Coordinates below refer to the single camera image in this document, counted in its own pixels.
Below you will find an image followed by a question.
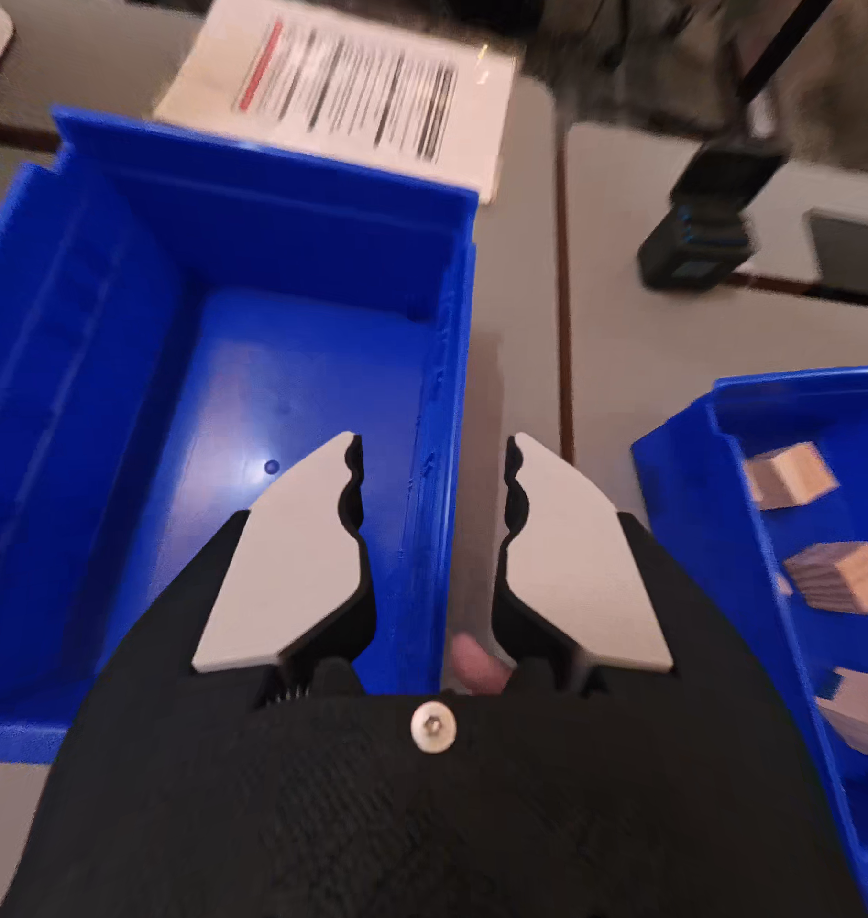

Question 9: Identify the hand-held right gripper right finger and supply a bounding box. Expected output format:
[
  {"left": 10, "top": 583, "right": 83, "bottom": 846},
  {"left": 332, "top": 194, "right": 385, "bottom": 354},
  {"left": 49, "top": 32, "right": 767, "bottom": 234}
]
[{"left": 491, "top": 432, "right": 675, "bottom": 697}]

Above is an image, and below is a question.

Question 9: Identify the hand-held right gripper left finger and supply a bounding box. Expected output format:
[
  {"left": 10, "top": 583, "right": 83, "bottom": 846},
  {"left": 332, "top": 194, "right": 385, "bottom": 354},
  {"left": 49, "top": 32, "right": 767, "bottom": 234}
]
[{"left": 191, "top": 432, "right": 377, "bottom": 693}]

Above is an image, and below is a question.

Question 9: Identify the blue plastic bin with tag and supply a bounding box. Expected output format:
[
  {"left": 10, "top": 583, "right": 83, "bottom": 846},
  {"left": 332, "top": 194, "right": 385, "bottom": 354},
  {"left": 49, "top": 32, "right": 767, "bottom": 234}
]
[{"left": 0, "top": 106, "right": 481, "bottom": 765}]

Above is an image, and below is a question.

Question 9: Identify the person's right hand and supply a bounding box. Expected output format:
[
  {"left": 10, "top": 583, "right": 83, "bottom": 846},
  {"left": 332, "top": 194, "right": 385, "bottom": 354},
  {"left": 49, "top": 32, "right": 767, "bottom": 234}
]
[{"left": 448, "top": 634, "right": 515, "bottom": 695}]

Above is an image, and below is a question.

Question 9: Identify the natural wooden block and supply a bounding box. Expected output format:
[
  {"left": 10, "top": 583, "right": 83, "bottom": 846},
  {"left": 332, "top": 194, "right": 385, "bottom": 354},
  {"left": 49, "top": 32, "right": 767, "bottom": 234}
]
[
  {"left": 784, "top": 541, "right": 868, "bottom": 615},
  {"left": 744, "top": 442, "right": 840, "bottom": 512},
  {"left": 817, "top": 667, "right": 868, "bottom": 765}
]

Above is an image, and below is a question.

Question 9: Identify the black box device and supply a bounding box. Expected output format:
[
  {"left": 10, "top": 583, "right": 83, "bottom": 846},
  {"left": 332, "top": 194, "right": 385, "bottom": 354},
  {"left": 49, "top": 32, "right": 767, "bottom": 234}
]
[{"left": 636, "top": 140, "right": 790, "bottom": 291}]

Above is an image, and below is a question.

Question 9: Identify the dark grey flat device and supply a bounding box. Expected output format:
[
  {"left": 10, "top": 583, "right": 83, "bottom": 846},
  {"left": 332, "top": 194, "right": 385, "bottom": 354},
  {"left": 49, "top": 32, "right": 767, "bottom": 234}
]
[{"left": 803, "top": 208, "right": 868, "bottom": 302}]

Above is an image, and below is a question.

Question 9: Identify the laminated paper sheet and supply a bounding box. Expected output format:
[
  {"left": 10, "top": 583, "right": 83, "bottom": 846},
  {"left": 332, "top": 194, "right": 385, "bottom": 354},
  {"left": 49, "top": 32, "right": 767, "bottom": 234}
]
[{"left": 153, "top": 0, "right": 518, "bottom": 207}]

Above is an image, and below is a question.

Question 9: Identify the black strap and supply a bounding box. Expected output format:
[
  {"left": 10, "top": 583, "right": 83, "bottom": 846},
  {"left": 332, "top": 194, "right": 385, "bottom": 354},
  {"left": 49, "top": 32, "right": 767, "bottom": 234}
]
[{"left": 731, "top": 0, "right": 836, "bottom": 109}]

